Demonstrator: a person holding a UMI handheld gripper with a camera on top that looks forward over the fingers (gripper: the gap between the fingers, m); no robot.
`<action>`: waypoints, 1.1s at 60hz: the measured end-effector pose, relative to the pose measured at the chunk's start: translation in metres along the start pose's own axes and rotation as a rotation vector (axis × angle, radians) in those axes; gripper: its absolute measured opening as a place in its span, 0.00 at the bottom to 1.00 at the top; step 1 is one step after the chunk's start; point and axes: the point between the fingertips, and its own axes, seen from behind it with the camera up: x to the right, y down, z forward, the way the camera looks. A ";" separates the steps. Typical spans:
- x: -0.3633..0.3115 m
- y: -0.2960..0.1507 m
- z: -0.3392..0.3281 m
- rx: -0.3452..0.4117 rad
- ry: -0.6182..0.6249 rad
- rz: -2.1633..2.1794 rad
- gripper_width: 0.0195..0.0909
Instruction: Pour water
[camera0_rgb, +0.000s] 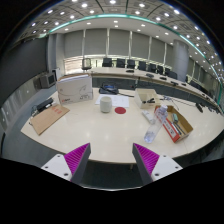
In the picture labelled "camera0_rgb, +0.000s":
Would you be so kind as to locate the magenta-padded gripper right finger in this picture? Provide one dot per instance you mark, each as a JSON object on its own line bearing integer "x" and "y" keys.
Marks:
{"x": 146, "y": 160}

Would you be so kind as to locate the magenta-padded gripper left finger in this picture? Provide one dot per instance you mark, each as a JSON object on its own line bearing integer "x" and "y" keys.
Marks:
{"x": 77, "y": 159}

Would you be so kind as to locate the clear plastic water bottle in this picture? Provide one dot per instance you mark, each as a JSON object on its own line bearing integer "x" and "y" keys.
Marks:
{"x": 154, "y": 125}

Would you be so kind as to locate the small white packet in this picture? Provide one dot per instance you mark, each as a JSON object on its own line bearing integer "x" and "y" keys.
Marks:
{"x": 148, "y": 116}

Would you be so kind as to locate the open brown cardboard box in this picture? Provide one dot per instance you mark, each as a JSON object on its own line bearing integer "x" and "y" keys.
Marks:
{"x": 175, "y": 124}

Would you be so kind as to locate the flat brown cardboard sheet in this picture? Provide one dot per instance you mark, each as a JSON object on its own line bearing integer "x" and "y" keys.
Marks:
{"x": 49, "y": 117}

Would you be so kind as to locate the flat round red coaster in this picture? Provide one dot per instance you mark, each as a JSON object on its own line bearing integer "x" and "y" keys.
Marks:
{"x": 120, "y": 110}

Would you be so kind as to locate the white ceramic cup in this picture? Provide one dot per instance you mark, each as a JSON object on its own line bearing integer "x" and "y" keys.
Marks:
{"x": 105, "y": 104}

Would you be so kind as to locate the open white cardboard box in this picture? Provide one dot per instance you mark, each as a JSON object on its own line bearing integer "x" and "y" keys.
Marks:
{"x": 145, "y": 97}

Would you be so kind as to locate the white paper sheet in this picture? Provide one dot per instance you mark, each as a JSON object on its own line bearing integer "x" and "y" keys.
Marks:
{"x": 113, "y": 100}

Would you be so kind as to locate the large white cardboard box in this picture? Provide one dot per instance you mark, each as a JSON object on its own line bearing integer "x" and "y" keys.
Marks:
{"x": 75, "y": 89}

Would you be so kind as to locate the black bag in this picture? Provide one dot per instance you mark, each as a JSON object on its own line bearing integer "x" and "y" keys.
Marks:
{"x": 108, "y": 89}

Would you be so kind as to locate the long curved conference desk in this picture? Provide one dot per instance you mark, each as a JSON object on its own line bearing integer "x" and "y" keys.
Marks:
{"x": 156, "y": 81}

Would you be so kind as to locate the grey monitor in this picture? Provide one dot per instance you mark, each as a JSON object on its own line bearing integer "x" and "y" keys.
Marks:
{"x": 47, "y": 80}

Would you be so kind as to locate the row of black office chairs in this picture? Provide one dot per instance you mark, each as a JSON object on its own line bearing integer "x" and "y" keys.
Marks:
{"x": 140, "y": 64}

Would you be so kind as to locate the group of ceiling lights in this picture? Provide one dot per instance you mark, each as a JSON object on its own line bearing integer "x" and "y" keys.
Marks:
{"x": 126, "y": 16}

